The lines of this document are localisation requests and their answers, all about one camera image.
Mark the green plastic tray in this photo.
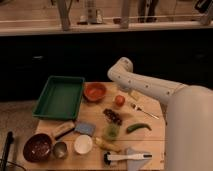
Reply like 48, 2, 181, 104
33, 76, 85, 120

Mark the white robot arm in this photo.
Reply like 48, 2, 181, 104
107, 57, 213, 171

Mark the dark red bowl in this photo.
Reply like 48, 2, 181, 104
23, 133, 52, 163

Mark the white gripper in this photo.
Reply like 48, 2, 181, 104
117, 84, 140, 101

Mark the white dish brush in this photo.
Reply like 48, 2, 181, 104
104, 152, 152, 165

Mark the green chili pepper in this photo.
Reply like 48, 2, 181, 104
126, 123, 152, 134

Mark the small metal cup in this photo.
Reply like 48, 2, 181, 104
53, 141, 68, 159

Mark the orange bowl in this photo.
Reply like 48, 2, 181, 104
83, 82, 107, 102

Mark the silver fork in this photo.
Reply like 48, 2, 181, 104
130, 103, 159, 119

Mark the blue sponge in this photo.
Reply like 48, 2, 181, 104
74, 122, 96, 136

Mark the wooden handled brush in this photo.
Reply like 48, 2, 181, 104
52, 121, 75, 140

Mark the dark grape bunch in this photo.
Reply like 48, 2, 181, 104
103, 109, 122, 125

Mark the green plastic cup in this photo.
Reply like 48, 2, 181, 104
102, 123, 120, 141

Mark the black pole stand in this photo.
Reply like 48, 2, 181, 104
0, 131, 14, 171

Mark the grey cloth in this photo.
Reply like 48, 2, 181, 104
125, 147, 149, 171

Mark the red apple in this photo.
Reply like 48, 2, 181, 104
114, 95, 125, 107

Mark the white paper cup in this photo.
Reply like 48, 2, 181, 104
74, 135, 93, 155

